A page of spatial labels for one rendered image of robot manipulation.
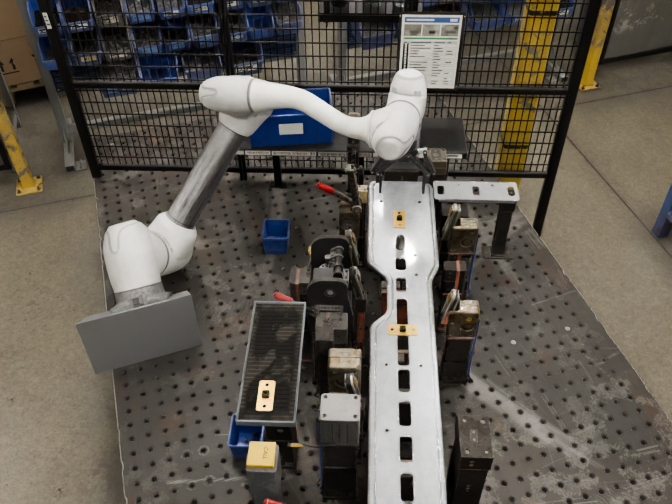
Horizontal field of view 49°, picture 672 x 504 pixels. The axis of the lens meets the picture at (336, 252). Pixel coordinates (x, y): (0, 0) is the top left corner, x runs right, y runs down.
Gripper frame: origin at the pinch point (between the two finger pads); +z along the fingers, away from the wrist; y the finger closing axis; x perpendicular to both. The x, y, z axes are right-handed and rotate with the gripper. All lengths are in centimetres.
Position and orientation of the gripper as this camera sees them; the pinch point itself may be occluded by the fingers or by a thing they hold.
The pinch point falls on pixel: (401, 187)
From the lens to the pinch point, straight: 233.1
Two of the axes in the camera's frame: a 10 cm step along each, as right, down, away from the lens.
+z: 0.1, 7.1, 7.1
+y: 10.0, 0.2, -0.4
